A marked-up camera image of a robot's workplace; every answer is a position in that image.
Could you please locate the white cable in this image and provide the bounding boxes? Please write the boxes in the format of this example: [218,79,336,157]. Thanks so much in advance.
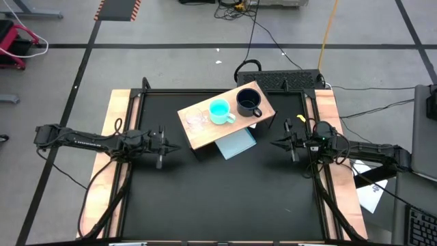
[0,0,49,58]

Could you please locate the black perforated computer case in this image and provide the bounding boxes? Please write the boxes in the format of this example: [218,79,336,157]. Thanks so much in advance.
[236,69,326,94]

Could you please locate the white paper sheet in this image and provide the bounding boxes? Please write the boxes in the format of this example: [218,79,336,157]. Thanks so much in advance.
[350,158,389,215]

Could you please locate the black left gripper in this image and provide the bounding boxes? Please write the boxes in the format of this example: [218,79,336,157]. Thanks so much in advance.
[148,125,182,170]

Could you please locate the black cable bundle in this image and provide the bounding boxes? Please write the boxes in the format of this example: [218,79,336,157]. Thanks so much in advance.
[213,0,260,21]

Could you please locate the grey laptop with keyboard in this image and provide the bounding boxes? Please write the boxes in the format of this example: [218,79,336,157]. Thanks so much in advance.
[391,169,437,246]

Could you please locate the black frame brace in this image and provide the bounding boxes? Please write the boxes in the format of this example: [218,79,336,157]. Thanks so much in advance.
[313,170,365,242]
[77,163,133,240]

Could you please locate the dark blue enamel mug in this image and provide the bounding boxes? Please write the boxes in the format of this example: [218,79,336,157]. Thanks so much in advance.
[236,87,264,118]

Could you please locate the red and black cart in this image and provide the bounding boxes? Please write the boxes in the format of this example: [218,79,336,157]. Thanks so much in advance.
[0,19,40,71]

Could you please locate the black beam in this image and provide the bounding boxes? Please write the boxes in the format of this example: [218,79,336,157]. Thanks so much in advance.
[353,164,400,189]

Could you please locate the grey laptop lid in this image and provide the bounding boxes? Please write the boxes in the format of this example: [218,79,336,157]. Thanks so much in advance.
[410,84,437,182]

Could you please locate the yellow cable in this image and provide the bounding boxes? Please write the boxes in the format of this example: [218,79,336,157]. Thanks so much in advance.
[317,0,339,71]

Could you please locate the teal plastic mug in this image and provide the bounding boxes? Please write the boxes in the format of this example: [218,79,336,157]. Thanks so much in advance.
[208,98,237,126]

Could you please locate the clear glass mug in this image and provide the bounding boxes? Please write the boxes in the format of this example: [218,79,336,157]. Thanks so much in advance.
[184,107,210,133]

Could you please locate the thin black cable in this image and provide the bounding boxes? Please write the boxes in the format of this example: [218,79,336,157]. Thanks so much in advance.
[339,98,414,120]
[326,83,416,92]

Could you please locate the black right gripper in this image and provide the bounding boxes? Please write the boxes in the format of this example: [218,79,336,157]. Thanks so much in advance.
[270,118,312,163]

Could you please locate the grey metal stand foot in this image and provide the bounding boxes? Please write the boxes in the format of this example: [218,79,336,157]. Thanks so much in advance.
[0,94,20,105]
[0,0,64,20]

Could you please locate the black mat with orange stripes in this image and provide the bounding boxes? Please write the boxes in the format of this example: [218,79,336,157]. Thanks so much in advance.
[94,0,142,23]

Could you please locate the light blue box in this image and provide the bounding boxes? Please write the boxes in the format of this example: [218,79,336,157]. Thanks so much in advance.
[214,128,257,161]

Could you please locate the grey box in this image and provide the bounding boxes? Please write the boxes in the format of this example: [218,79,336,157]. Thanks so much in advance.
[245,0,309,8]

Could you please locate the black device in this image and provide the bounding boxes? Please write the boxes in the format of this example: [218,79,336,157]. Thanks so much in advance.
[425,85,437,121]

